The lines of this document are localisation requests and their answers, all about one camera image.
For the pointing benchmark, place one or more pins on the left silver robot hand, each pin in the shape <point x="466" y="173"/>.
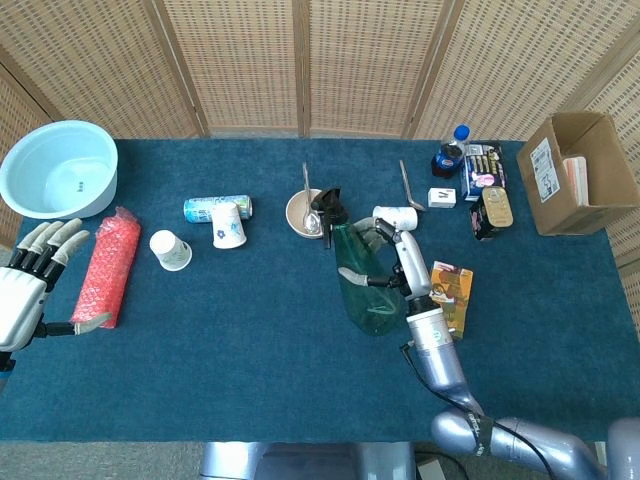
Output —
<point x="20" y="305"/>

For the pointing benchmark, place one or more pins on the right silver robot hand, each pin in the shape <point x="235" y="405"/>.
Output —
<point x="414" y="265"/>

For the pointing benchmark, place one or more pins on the green spray bottle black trigger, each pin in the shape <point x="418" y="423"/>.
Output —
<point x="365" y="305"/>

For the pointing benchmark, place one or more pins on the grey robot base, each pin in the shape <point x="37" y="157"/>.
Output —
<point x="310" y="462"/>

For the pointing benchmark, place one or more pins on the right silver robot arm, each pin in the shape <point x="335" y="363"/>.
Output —
<point x="440" y="360"/>

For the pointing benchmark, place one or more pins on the cola bottle blue cap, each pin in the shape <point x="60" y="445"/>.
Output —
<point x="447" y="157"/>

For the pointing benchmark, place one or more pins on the orange yellow snack box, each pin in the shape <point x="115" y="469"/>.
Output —
<point x="455" y="290"/>

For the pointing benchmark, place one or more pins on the white paper cup small print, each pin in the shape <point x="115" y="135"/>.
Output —
<point x="397" y="216"/>

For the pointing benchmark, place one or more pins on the small white box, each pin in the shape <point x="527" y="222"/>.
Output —
<point x="442" y="198"/>

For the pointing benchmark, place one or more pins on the metal spoon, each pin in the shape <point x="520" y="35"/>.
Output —
<point x="310" y="220"/>
<point x="407" y="185"/>

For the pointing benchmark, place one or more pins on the red bubble wrap package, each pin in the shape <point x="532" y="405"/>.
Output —
<point x="105" y="280"/>

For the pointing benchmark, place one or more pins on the black gold tin can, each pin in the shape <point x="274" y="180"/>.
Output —
<point x="495" y="212"/>

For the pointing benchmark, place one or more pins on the blue white carton box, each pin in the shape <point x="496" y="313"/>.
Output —
<point x="482" y="170"/>

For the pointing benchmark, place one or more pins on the beige bowl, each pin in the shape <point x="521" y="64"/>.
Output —
<point x="296" y="215"/>

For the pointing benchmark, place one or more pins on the light blue plastic basin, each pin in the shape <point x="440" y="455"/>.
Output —
<point x="60" y="165"/>

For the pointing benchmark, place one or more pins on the paper cup green leaf print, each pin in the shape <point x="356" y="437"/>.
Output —
<point x="170" y="252"/>

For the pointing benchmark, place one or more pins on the brown cardboard box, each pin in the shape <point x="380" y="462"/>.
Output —
<point x="565" y="215"/>

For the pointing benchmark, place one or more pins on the pink white packet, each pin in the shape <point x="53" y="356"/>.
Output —
<point x="577" y="180"/>

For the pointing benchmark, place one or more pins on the paper cup purple flower print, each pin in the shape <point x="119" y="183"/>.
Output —
<point x="227" y="227"/>

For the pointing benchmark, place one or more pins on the blue carpet table cover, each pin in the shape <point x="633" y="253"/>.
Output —
<point x="250" y="380"/>

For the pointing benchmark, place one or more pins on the blue green drink can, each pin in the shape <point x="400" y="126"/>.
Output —
<point x="197" y="210"/>

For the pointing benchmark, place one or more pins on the woven bamboo folding screen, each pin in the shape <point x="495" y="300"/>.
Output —
<point x="240" y="60"/>

